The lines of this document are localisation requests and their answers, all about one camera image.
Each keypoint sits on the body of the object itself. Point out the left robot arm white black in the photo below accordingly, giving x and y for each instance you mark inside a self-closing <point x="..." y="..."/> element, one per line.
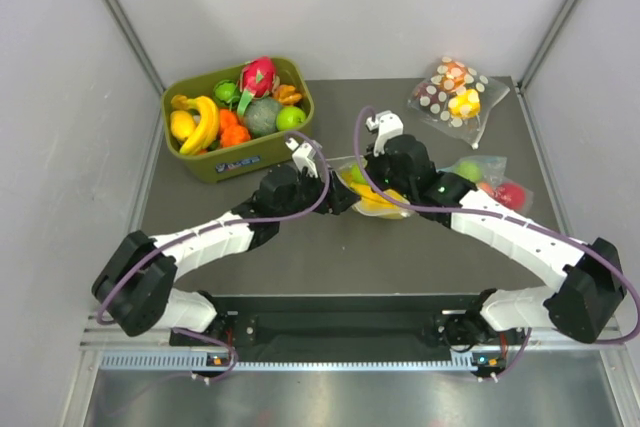
<point x="136" y="289"/>

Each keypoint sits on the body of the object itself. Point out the right aluminium frame post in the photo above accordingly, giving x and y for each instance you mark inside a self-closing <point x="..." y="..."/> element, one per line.
<point x="558" y="22"/>

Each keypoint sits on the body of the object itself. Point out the yellow lemon toy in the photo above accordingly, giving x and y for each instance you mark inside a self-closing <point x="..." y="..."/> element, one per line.
<point x="182" y="125"/>

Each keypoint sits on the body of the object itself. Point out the orange tangerine toy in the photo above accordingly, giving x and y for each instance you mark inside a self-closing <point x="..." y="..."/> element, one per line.
<point x="227" y="118"/>

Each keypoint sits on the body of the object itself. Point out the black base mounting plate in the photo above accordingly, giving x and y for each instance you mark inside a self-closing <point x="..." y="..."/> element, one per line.
<point x="351" y="328"/>

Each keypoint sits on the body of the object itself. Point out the left aluminium frame post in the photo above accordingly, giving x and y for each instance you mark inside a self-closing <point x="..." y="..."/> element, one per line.
<point x="125" y="26"/>

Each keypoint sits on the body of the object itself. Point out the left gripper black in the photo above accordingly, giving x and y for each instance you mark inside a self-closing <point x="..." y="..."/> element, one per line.
<point x="338" y="197"/>

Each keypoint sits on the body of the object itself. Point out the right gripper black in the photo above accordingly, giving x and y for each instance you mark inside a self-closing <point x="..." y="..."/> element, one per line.
<point x="371" y="168"/>

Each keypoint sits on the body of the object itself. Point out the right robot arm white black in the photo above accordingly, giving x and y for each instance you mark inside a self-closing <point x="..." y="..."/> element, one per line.
<point x="583" y="284"/>

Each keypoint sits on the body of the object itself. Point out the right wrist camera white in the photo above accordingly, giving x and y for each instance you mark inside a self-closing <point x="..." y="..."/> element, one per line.
<point x="386" y="125"/>

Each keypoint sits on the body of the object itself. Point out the pink dragon fruit toy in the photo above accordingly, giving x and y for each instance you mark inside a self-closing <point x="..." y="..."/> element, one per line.
<point x="256" y="81"/>

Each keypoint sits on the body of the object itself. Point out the green round fruit toy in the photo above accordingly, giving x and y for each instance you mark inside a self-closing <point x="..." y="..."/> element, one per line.
<point x="227" y="92"/>

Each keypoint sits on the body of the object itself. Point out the aluminium frame post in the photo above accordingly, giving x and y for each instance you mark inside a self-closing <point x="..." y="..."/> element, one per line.
<point x="558" y="22"/>
<point x="125" y="26"/>

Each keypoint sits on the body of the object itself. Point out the orange walnut-like toy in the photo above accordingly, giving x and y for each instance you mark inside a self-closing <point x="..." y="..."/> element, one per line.
<point x="287" y="95"/>

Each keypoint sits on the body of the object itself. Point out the blue zip bag colourful balls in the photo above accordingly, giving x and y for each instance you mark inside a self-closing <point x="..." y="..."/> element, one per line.
<point x="488" y="174"/>

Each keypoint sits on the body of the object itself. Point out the slotted grey cable duct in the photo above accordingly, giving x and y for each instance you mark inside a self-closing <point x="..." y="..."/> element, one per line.
<point x="210" y="362"/>

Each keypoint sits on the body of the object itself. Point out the olive green plastic bin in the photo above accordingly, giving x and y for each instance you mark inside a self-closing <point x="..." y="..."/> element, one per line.
<point x="215" y="163"/>

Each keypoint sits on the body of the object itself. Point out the polka dot zip bag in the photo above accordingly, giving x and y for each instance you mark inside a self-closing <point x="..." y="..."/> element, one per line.
<point x="457" y="99"/>

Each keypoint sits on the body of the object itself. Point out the yellow banana bunch in bin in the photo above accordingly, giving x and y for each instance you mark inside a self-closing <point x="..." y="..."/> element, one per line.
<point x="206" y="114"/>

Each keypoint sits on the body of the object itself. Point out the orange pumpkin toy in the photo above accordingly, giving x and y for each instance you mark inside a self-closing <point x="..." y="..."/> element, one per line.
<point x="234" y="135"/>

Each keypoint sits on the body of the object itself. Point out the grey green melon toy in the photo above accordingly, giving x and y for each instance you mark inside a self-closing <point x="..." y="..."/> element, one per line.
<point x="260" y="117"/>

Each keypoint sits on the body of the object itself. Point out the zip bag with bananas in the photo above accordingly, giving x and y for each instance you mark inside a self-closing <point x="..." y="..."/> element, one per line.
<point x="343" y="165"/>

